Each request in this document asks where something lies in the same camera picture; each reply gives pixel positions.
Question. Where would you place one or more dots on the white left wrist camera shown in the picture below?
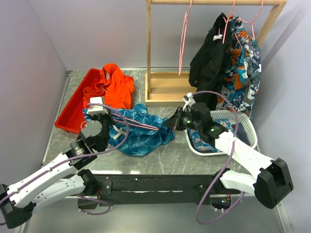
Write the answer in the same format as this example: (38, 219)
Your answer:
(96, 109)

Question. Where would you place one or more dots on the dark navy cloth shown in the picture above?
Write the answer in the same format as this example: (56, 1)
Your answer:
(241, 133)

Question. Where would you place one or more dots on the blue leaf-print shorts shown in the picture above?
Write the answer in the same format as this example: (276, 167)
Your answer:
(138, 142)

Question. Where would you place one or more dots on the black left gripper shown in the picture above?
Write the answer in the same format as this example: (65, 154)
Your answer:
(109, 116)

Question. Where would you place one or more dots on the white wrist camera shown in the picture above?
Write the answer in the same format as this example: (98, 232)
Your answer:
(189, 101)
(96, 109)

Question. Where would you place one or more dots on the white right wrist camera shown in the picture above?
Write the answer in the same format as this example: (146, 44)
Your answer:
(189, 101)

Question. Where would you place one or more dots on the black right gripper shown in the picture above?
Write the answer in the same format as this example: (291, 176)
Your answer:
(175, 122)

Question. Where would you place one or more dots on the blue orange patterned shorts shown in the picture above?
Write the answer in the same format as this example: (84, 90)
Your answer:
(242, 75)

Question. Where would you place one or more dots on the red plastic bin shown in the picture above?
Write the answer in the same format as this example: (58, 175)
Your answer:
(72, 116)

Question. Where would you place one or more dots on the blue floral shorts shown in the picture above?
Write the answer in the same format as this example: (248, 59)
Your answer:
(199, 145)

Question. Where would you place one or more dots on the black shorts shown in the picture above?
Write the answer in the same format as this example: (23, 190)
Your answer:
(208, 65)

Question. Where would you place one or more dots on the pink wire hanger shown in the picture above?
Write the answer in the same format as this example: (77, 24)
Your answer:
(183, 37)
(137, 119)
(254, 19)
(228, 31)

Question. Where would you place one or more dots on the wooden clothes rack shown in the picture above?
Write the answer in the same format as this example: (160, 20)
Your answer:
(166, 88)

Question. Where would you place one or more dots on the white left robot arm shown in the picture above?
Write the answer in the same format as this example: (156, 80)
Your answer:
(63, 176)

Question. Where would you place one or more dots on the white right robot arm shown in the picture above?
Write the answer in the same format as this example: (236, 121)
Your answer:
(247, 160)

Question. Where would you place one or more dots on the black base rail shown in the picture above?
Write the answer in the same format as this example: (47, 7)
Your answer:
(158, 189)

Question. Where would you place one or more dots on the white perforated basket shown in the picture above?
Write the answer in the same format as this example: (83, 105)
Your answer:
(240, 118)

